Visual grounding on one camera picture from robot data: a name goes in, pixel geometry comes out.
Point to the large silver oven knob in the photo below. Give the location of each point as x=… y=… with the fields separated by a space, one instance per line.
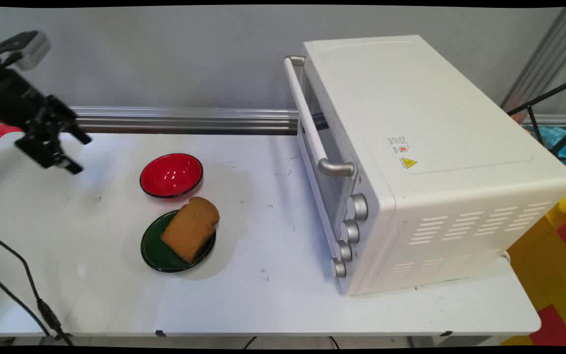
x=351 y=231
x=360 y=207

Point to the slanted aluminium profile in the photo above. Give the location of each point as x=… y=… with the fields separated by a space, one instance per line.
x=543 y=61

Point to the yellow warning sticker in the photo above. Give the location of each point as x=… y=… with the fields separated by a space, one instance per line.
x=409 y=163

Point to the red bowl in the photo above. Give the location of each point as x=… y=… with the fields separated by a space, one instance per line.
x=171 y=174

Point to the small silver oven knob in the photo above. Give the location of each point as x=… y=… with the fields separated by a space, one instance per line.
x=339 y=268
x=344 y=250

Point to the black metal stand frame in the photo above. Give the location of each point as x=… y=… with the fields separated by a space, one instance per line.
x=548 y=96

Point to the horizontal aluminium rail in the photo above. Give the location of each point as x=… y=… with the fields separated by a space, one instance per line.
x=184 y=119

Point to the white oven label sticker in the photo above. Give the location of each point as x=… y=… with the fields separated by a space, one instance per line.
x=398 y=145

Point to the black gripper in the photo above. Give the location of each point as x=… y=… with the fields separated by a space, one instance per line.
x=15 y=101

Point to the dark green plate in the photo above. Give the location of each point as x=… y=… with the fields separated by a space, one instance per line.
x=155 y=248

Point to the white toaster oven body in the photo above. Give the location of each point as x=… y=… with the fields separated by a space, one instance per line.
x=435 y=147

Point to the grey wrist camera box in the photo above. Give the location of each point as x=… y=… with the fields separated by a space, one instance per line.
x=30 y=49

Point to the brown bread slice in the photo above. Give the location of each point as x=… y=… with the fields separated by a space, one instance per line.
x=189 y=228

